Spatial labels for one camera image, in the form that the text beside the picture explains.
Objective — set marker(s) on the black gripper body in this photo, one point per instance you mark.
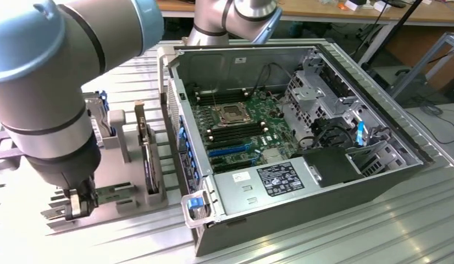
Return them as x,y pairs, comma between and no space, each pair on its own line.
65,167

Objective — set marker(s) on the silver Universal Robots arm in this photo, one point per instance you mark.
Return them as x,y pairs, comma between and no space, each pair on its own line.
36,55

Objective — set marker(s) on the black RAM slot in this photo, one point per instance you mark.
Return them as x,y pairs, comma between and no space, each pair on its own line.
240,137
224,101
236,125
239,133
220,93
237,129
223,98

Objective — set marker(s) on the grey parts rack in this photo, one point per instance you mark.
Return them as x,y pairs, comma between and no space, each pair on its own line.
116,165

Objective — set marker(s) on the black graphics card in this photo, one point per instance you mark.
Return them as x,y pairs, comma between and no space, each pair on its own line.
149,154

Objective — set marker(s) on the blue power supply latch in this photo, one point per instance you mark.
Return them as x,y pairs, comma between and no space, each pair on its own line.
193,204

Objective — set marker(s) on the black expansion slot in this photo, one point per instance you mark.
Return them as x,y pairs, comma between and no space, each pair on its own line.
231,165

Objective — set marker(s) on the blue expansion slot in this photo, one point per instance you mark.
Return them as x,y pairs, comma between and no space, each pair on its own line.
225,149

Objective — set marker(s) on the grey power supply unit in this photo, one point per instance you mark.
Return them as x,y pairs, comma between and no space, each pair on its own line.
244,192

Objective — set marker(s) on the CPU socket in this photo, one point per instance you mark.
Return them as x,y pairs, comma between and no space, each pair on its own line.
231,113

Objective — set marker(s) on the silver chipset heat sink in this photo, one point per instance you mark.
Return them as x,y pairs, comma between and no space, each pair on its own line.
273,156

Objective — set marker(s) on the green motherboard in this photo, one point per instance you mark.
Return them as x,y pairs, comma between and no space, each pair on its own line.
264,133

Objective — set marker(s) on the open black PC case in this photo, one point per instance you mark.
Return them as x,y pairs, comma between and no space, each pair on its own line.
284,220

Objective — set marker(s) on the black plastic shroud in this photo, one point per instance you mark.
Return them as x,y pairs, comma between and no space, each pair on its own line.
331,166

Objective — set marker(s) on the silver disk bay cage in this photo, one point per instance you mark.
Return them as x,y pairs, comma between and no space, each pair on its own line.
314,96

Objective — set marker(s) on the black box under desk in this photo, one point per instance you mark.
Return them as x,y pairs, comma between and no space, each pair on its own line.
395,82

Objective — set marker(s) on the orange small object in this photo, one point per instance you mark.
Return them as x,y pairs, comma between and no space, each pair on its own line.
340,5

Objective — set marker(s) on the white box on desk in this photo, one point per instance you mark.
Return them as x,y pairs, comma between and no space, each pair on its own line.
352,4

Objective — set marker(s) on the disk drive with blue bracket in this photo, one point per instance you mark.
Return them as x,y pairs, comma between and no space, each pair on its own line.
100,121

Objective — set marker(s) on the wooden desk white frame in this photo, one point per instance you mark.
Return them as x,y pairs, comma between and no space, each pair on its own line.
358,15

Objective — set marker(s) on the aluminium profile frame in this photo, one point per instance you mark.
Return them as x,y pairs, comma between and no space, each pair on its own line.
431,55

